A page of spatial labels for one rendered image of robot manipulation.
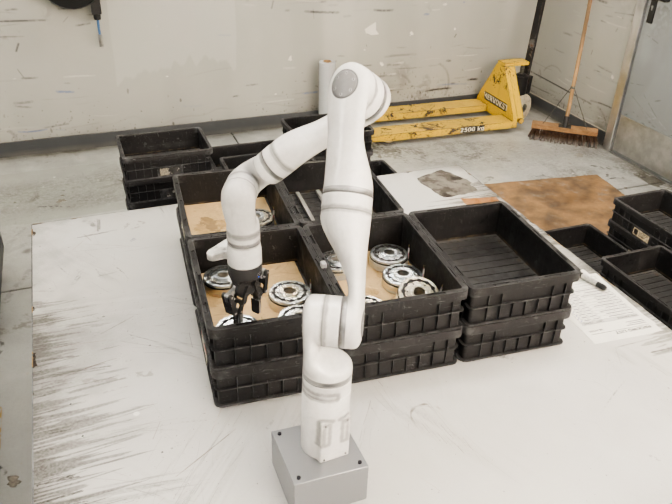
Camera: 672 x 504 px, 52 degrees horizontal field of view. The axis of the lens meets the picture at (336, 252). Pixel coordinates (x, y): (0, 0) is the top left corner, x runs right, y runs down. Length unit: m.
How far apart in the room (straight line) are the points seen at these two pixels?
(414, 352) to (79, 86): 3.55
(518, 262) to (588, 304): 0.25
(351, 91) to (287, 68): 3.77
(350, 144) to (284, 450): 0.60
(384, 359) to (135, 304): 0.72
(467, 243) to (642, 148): 3.09
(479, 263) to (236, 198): 0.79
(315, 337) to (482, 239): 0.94
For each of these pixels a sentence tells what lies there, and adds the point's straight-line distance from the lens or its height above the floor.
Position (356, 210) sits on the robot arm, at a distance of 1.20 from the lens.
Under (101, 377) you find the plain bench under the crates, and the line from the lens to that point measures 1.74.
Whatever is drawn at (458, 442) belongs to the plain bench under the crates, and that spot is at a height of 0.70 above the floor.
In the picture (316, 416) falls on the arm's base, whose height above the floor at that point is 0.90.
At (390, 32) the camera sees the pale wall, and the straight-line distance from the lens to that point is 5.23.
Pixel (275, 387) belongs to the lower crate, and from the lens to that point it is 1.59.
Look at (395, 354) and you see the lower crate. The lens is 1.64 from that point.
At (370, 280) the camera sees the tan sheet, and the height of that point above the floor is 0.83.
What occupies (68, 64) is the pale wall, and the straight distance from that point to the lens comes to 4.76.
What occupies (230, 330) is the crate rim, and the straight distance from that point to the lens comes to 1.45.
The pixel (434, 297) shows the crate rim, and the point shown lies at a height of 0.93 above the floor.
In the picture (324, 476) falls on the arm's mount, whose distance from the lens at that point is 1.33.
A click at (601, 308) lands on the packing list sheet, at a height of 0.70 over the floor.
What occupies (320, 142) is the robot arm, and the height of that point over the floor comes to 1.31.
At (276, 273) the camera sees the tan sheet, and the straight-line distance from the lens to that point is 1.80.
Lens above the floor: 1.80
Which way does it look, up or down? 31 degrees down
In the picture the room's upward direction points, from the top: 2 degrees clockwise
